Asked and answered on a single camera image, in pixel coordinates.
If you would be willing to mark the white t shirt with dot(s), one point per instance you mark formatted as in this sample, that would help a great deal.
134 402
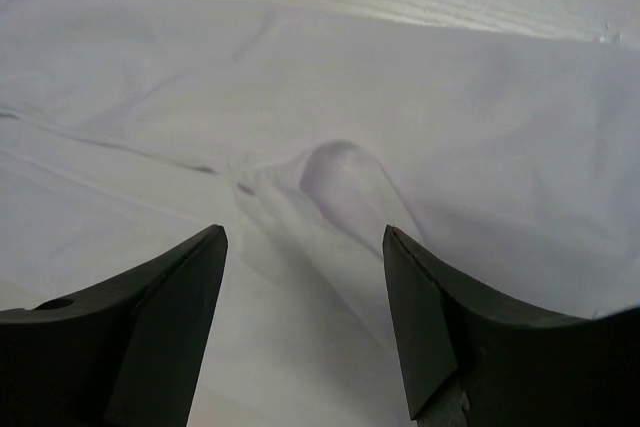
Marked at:
127 126

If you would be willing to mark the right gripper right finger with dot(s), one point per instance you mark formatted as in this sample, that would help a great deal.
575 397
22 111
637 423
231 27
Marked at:
471 355

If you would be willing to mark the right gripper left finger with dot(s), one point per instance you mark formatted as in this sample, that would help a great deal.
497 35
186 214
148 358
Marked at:
124 352

